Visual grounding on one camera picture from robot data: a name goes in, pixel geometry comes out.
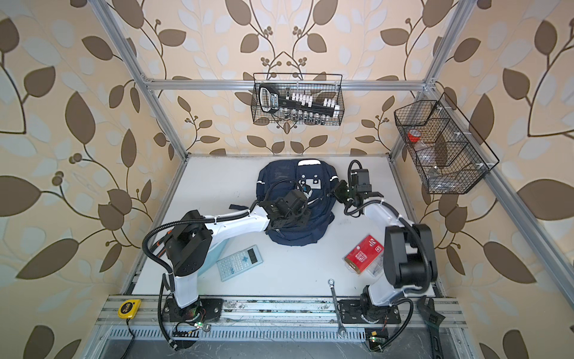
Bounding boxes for navy blue school backpack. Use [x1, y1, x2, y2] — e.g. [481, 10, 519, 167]
[231, 159, 339, 246]

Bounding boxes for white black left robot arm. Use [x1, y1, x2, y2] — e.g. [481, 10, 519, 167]
[141, 185, 312, 351]

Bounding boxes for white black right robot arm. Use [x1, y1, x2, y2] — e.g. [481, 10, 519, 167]
[334, 159, 444, 358]

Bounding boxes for light blue pencil case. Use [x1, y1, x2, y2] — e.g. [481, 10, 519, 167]
[197, 239, 229, 276]

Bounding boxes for red book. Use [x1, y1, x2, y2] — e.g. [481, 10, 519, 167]
[343, 234, 384, 275]

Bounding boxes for red cap clear bottle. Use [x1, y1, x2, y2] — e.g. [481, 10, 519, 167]
[407, 130, 436, 167]

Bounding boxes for light blue calculator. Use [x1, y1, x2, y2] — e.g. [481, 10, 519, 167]
[216, 245, 263, 282]

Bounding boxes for silver combination wrench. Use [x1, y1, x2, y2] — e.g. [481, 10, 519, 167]
[327, 278, 347, 337]

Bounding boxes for orange black pliers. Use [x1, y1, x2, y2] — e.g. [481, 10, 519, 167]
[150, 230, 172, 258]

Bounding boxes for black adjustable wrench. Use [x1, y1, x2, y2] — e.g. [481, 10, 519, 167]
[416, 296, 445, 359]

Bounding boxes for yellow tape measure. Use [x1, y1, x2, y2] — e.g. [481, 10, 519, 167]
[117, 299, 142, 320]

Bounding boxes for black wire basket right wall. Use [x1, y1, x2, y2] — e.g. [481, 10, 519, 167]
[394, 94, 499, 194]

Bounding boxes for black wire basket wall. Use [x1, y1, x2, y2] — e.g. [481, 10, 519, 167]
[251, 71, 345, 127]
[394, 94, 499, 194]

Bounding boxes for black wire basket back wall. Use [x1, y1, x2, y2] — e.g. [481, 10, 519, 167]
[251, 71, 345, 127]

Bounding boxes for socket set black rail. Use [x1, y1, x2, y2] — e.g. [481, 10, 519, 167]
[254, 82, 344, 118]

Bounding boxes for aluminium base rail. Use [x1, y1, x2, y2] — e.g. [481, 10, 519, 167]
[96, 294, 467, 342]

